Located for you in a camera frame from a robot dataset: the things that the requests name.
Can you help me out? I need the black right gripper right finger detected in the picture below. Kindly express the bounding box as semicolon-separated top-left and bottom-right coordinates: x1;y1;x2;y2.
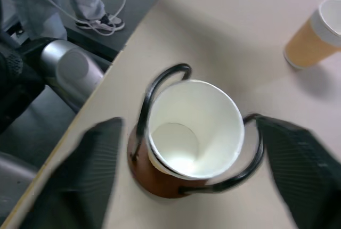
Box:
255;115;341;229

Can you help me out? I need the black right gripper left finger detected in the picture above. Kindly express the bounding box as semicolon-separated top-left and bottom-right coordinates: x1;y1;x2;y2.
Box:
20;116;126;229

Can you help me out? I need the white-lined orange paper cup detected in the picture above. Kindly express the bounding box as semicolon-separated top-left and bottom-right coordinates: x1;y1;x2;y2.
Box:
145;79;246;181
282;0;341;71

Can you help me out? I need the black and white sneaker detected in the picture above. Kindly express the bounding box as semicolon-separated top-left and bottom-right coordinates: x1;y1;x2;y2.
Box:
75;13;126;32

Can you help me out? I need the black wire cup holder, wooden base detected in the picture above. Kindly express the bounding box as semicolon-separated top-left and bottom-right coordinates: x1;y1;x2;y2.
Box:
127;63;265;200

